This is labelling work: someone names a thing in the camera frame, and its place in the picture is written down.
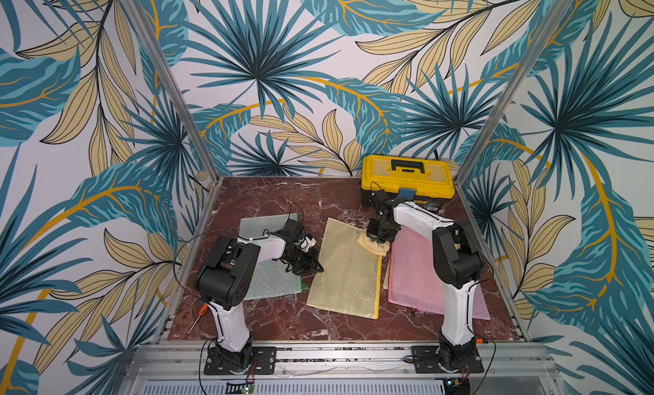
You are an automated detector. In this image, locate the yellow-green mesh document bag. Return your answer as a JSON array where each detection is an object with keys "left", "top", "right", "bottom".
[{"left": 307, "top": 218, "right": 383, "bottom": 319}]

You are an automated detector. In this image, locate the yellow black toolbox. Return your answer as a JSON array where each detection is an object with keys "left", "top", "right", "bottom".
[{"left": 361, "top": 155, "right": 455, "bottom": 210}]

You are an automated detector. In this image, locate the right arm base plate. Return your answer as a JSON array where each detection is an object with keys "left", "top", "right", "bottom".
[{"left": 410, "top": 346, "right": 485, "bottom": 375}]

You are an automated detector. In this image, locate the aluminium front rail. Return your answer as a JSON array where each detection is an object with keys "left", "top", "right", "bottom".
[{"left": 118, "top": 342, "right": 566, "bottom": 394}]

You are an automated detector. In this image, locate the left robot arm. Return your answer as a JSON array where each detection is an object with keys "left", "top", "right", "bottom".
[{"left": 195, "top": 219, "right": 324, "bottom": 376}]

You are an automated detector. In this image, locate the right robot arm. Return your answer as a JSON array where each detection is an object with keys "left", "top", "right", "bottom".
[{"left": 364, "top": 189, "right": 484, "bottom": 374}]

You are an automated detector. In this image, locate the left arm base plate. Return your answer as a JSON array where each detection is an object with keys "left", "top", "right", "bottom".
[{"left": 203, "top": 346, "right": 277, "bottom": 376}]

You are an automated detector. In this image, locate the pink red-zip mesh bag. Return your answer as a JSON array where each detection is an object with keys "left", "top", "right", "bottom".
[{"left": 388, "top": 227, "right": 445, "bottom": 315}]

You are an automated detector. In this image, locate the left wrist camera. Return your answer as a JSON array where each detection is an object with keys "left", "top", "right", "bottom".
[{"left": 299, "top": 234, "right": 316, "bottom": 252}]

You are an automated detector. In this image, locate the orange handled screwdriver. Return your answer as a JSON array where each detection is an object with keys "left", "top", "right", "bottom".
[{"left": 187, "top": 303, "right": 209, "bottom": 335}]

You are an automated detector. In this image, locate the cream wiping cloth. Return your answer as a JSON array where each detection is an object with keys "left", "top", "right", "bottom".
[{"left": 357, "top": 231, "right": 391, "bottom": 257}]

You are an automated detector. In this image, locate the green-zip clear mesh bag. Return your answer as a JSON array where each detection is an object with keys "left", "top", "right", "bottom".
[{"left": 238, "top": 213, "right": 302, "bottom": 301}]

